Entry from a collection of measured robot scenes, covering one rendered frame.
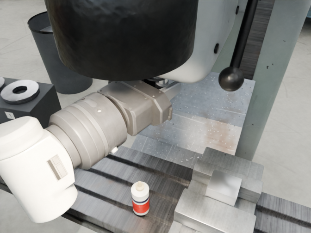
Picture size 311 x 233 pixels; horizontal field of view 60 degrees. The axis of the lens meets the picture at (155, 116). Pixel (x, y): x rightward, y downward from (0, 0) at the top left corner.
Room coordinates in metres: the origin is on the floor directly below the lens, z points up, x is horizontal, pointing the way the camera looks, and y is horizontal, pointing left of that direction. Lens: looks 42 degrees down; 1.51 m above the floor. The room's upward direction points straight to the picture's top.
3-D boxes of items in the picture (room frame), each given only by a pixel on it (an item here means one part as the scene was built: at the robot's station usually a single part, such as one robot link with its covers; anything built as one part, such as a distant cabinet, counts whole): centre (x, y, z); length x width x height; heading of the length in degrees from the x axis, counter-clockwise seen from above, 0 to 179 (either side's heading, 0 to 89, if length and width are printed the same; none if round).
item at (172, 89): (0.36, -0.02, 1.24); 0.06 x 0.02 x 0.03; 138
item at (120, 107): (0.31, 0.06, 1.24); 0.13 x 0.12 x 0.10; 49
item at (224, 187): (0.32, -0.14, 1.01); 0.06 x 0.05 x 0.06; 65
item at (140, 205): (0.34, 0.03, 0.96); 0.04 x 0.04 x 0.11
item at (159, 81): (0.38, 0.00, 1.26); 0.05 x 0.05 x 0.01
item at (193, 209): (0.27, -0.12, 0.99); 0.15 x 0.06 x 0.04; 65
